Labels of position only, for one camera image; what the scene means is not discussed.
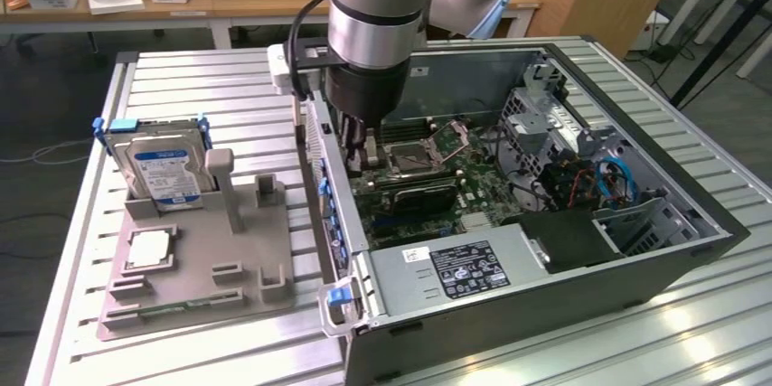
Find small black graphics card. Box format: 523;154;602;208
388;176;459;216

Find hard disk with blue caddy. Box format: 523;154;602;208
91;114;214;213

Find green RAM stick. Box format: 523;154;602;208
135;297;240;317

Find silver chipset heatsink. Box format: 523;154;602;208
462;212;500;231

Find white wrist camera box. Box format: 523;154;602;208
268;44;322;96

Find grey parts rack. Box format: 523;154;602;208
95;148;298;343

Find green motherboard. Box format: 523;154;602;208
347;117;526;247

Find grey metal disk bay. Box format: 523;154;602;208
594;190;707;257

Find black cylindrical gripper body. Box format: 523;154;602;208
323;58;412;129

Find metal socket cover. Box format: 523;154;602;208
431;117;482;156

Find silver CPU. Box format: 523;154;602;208
126;231;174;269

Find black wire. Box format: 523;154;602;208
494;126;548;213

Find blue wire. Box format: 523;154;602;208
594;155;640;206

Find CPU socket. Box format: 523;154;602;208
383;139;458;177

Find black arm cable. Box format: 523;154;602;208
286;0;334;100

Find black open PC case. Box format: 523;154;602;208
291;40;754;386

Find black slanted post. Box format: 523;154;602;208
668;0;772;109

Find grey power supply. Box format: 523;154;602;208
367;222;554;317

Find white floor cable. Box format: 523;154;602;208
0;139;98;165

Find grey metal disk cage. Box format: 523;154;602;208
498;53;608;188

